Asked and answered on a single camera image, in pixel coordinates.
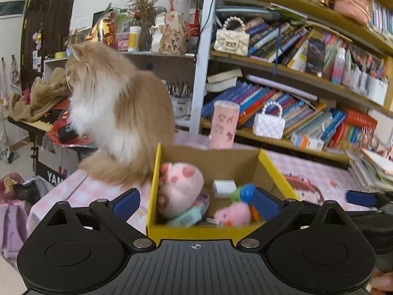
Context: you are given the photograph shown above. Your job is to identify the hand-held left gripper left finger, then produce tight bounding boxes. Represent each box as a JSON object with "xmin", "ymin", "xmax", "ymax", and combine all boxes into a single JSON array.
[{"xmin": 46, "ymin": 187, "xmax": 156, "ymax": 250}]

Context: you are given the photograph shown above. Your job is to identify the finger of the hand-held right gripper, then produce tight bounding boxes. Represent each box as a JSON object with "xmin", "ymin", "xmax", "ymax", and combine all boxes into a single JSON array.
[{"xmin": 345, "ymin": 190, "xmax": 393, "ymax": 211}]

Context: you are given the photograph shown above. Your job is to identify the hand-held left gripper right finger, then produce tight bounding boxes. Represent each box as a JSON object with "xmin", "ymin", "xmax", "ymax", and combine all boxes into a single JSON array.
[{"xmin": 238, "ymin": 187, "xmax": 353, "ymax": 250}]

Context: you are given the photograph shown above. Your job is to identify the green and blue toy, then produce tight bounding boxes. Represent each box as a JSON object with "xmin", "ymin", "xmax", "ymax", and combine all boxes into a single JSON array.
[{"xmin": 231, "ymin": 183, "xmax": 257, "ymax": 205}]

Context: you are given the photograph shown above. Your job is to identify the pink chick plush toy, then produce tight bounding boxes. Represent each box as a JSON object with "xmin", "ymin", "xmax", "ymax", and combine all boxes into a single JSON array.
[{"xmin": 213, "ymin": 202, "xmax": 261, "ymax": 228}]

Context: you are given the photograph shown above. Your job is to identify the white charger plug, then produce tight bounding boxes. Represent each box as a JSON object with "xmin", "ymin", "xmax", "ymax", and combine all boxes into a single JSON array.
[{"xmin": 212, "ymin": 180, "xmax": 237, "ymax": 200}]

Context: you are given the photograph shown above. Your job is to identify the pink pig plush toy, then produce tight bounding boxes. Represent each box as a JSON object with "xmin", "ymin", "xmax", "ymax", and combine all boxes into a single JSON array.
[{"xmin": 157, "ymin": 162, "xmax": 205, "ymax": 220}]

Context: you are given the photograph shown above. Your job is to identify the yellow cardboard box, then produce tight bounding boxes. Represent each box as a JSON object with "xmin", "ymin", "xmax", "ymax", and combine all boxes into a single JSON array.
[{"xmin": 145, "ymin": 143, "xmax": 303, "ymax": 243}]

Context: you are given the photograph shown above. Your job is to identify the person's right hand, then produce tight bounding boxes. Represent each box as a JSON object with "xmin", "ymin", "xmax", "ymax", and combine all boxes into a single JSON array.
[{"xmin": 370, "ymin": 267, "xmax": 393, "ymax": 292}]

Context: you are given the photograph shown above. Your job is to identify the stack of books and papers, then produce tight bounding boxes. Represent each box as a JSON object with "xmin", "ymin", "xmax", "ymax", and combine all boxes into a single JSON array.
[{"xmin": 346, "ymin": 146, "xmax": 393, "ymax": 195}]

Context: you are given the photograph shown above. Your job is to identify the pink checked tablecloth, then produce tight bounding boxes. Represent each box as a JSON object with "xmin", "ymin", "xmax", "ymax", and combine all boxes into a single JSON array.
[{"xmin": 26, "ymin": 129, "xmax": 369, "ymax": 237}]

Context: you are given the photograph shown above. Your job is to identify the colourful crown ornament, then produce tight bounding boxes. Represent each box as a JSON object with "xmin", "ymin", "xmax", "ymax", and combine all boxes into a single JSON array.
[{"xmin": 356, "ymin": 126, "xmax": 393, "ymax": 157}]

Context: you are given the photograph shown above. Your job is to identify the orange blue white carton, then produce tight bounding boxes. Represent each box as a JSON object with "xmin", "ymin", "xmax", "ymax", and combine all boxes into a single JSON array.
[{"xmin": 290, "ymin": 132, "xmax": 325, "ymax": 151}]

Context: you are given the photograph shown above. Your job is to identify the red foil bag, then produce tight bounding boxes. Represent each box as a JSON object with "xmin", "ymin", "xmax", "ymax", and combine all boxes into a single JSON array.
[{"xmin": 46, "ymin": 111, "xmax": 99, "ymax": 149}]

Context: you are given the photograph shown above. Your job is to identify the white quilted handbag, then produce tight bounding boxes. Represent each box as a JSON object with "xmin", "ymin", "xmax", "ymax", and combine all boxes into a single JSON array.
[{"xmin": 252, "ymin": 101, "xmax": 286, "ymax": 140}]

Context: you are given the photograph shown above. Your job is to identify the red dictionaries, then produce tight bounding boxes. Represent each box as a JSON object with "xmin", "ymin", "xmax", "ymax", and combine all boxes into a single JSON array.
[{"xmin": 330, "ymin": 107, "xmax": 378, "ymax": 149}]

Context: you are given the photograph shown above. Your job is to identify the black electric piano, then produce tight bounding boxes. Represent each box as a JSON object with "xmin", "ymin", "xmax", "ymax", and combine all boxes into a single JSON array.
[{"xmin": 9, "ymin": 115, "xmax": 102, "ymax": 188}]

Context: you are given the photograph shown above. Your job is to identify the pink cylindrical cup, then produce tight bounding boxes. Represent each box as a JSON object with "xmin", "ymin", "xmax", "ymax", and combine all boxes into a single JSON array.
[{"xmin": 209, "ymin": 100, "xmax": 240, "ymax": 150}]

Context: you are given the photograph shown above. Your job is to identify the orange and white cat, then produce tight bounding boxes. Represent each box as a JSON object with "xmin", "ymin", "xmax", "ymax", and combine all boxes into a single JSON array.
[{"xmin": 65, "ymin": 41, "xmax": 176, "ymax": 188}]

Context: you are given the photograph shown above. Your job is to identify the black rectangular box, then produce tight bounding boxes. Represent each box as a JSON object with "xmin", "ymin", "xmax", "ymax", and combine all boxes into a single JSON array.
[{"xmin": 57, "ymin": 123, "xmax": 82, "ymax": 143}]

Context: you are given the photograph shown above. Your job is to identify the row of leaning books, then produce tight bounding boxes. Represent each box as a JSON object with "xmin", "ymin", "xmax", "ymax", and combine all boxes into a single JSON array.
[{"xmin": 206, "ymin": 69, "xmax": 347, "ymax": 148}]

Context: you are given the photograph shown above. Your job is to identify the white pen holder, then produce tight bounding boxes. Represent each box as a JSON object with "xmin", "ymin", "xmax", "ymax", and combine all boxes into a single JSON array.
[{"xmin": 367, "ymin": 75, "xmax": 389, "ymax": 106}]

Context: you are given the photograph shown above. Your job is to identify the cup of brushes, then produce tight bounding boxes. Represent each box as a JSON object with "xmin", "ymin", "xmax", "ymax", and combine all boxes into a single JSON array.
[{"xmin": 167, "ymin": 80, "xmax": 192, "ymax": 117}]

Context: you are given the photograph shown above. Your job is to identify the purple backpack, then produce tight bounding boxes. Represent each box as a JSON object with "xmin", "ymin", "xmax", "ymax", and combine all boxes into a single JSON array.
[{"xmin": 0, "ymin": 172, "xmax": 36, "ymax": 259}]

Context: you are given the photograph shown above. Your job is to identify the white paper roll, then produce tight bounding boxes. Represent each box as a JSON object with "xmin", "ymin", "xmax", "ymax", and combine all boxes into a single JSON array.
[{"xmin": 246, "ymin": 74, "xmax": 318, "ymax": 102}]

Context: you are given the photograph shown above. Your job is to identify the clear pen holder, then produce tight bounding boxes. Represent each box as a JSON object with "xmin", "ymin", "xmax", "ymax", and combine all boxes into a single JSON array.
[{"xmin": 342, "ymin": 44, "xmax": 372, "ymax": 94}]

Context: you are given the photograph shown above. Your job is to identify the pastel glitter bottle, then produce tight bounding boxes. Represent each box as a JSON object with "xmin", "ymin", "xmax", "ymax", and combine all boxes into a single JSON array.
[{"xmin": 331, "ymin": 47, "xmax": 346, "ymax": 85}]

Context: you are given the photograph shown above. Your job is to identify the brown cloth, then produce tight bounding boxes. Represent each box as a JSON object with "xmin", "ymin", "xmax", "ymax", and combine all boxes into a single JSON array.
[{"xmin": 9, "ymin": 67, "xmax": 72, "ymax": 122}]

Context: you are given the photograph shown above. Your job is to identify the wooden bookshelf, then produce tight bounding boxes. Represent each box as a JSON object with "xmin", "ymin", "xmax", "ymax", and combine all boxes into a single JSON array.
[{"xmin": 189, "ymin": 0, "xmax": 393, "ymax": 166}]

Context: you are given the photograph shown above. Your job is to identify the smartphone with lit screen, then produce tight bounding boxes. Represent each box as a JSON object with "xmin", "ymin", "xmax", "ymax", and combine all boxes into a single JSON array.
[{"xmin": 305, "ymin": 38, "xmax": 326, "ymax": 78}]

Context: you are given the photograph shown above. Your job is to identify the cream quilted handbag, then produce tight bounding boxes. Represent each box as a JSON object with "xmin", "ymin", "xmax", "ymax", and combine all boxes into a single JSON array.
[{"xmin": 214, "ymin": 16, "xmax": 250, "ymax": 57}]

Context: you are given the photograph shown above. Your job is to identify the white and yellow bottle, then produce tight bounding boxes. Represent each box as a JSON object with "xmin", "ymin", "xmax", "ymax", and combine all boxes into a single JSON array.
[{"xmin": 127, "ymin": 26, "xmax": 142, "ymax": 53}]

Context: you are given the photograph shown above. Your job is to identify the row of upright books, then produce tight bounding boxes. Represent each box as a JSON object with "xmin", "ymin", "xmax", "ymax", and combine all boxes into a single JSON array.
[{"xmin": 246, "ymin": 17, "xmax": 341, "ymax": 77}]

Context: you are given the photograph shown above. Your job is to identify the red gold paper decoration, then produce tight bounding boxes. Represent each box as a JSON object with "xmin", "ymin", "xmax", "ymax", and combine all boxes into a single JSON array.
[{"xmin": 84, "ymin": 12, "xmax": 119, "ymax": 50}]

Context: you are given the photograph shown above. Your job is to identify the rabbit figurine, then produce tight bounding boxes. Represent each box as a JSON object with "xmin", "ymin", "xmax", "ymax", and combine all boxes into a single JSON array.
[{"xmin": 150, "ymin": 11, "xmax": 191, "ymax": 56}]

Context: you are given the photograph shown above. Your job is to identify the pink round plush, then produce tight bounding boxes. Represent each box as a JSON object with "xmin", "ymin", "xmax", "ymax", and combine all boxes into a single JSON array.
[{"xmin": 333, "ymin": 0, "xmax": 371, "ymax": 27}]

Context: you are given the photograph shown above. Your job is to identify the dark wooden door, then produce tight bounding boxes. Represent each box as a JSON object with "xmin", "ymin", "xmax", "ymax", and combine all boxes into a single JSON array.
[{"xmin": 20, "ymin": 0, "xmax": 80, "ymax": 82}]

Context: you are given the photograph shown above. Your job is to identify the dried flowers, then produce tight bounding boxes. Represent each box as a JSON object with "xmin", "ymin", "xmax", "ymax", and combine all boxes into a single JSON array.
[{"xmin": 119, "ymin": 0, "xmax": 161, "ymax": 27}]

